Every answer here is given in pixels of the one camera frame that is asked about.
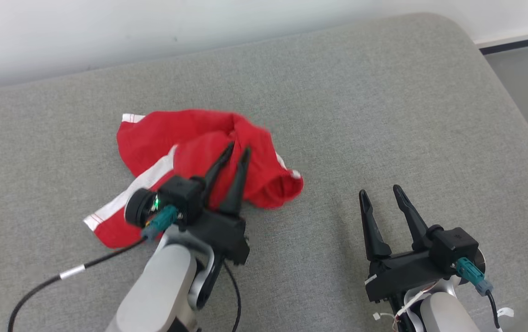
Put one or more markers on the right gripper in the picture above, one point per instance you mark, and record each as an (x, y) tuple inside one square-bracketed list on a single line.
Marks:
[(402, 274)]

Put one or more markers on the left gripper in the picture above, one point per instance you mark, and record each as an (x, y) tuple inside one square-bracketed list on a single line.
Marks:
[(220, 235)]

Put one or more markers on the red shorts white trim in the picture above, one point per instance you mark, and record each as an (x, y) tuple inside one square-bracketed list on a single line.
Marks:
[(190, 133)]

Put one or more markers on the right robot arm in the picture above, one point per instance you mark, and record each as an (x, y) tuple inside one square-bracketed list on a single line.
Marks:
[(444, 313)]

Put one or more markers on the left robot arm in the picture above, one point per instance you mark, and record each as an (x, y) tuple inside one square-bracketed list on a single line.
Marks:
[(162, 286)]

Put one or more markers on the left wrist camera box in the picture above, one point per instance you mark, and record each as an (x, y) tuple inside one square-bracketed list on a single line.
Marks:
[(178, 196)]

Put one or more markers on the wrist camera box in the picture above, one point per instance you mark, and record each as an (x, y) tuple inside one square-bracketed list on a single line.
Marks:
[(453, 244), (178, 196)]

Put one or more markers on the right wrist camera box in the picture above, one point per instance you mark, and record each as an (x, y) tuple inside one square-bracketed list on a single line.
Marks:
[(453, 244)]

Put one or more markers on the dark wall baseboard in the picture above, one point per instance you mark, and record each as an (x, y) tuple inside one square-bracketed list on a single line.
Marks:
[(522, 44)]

